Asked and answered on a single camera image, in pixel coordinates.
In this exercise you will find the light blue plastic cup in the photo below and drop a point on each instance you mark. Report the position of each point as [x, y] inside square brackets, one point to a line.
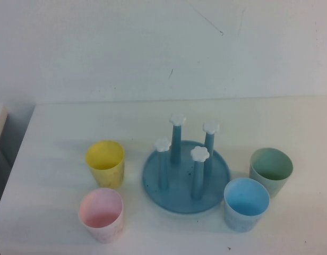
[245, 202]

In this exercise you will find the yellow plastic cup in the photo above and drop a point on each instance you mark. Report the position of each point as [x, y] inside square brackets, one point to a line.
[110, 178]

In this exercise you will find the blue cup drying rack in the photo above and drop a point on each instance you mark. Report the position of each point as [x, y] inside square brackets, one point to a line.
[179, 199]

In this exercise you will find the pink plastic cup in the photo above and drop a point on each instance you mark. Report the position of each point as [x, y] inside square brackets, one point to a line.
[99, 212]

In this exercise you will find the green plastic cup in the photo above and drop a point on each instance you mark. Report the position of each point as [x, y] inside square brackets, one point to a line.
[275, 164]

